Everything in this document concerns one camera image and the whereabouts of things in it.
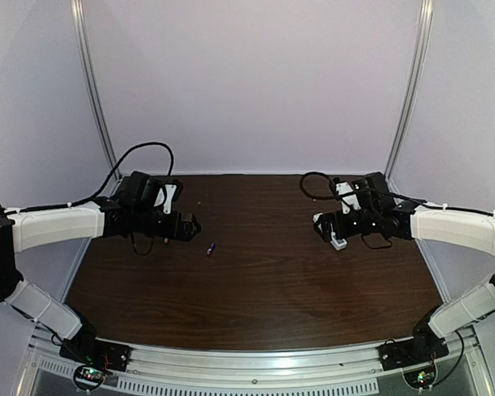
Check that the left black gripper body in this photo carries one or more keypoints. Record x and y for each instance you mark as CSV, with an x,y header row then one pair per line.
x,y
181,225

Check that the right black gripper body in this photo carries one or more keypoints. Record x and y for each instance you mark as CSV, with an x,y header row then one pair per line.
x,y
330,227

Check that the white remote control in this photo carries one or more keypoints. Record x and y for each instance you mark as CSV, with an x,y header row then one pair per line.
x,y
337,243

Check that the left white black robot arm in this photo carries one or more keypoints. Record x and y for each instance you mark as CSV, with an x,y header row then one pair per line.
x,y
142,206

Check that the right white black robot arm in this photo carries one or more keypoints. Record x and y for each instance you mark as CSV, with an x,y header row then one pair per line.
x,y
369,207

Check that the purple AAA battery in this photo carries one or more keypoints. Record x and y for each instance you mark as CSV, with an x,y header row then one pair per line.
x,y
210,249

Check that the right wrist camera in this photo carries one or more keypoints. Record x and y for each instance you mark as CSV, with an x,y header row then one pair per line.
x,y
345,193

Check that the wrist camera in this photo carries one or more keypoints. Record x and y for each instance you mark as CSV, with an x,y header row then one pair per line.
x,y
168,195
345,193

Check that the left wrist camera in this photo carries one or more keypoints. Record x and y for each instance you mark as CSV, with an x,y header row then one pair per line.
x,y
168,195

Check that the front aluminium rail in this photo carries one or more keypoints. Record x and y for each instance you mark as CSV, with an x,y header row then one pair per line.
x,y
345,370

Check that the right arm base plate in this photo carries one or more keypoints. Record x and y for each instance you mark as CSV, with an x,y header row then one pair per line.
x,y
401,354

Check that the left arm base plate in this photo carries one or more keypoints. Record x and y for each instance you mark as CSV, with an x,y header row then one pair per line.
x,y
104,355

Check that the left aluminium frame post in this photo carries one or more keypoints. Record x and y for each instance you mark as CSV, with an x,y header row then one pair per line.
x,y
93,94

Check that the aluminium frame post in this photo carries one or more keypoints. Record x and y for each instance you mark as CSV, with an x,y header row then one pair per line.
x,y
93,94
424,26

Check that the right aluminium frame post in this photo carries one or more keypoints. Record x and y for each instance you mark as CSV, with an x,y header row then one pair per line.
x,y
424,26

